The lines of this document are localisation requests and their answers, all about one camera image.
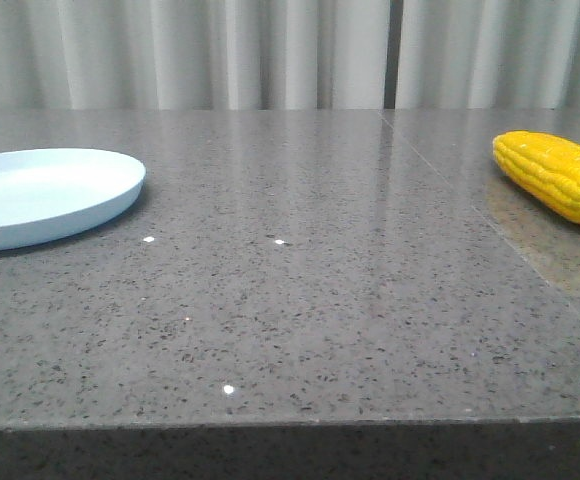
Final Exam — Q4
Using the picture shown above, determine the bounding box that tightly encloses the white pleated curtain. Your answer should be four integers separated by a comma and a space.
0, 1, 580, 110

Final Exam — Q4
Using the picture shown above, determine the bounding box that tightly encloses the light blue round plate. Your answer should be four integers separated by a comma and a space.
0, 148, 146, 251

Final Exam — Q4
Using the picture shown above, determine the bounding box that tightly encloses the yellow corn cob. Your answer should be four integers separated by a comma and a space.
493, 131, 580, 225

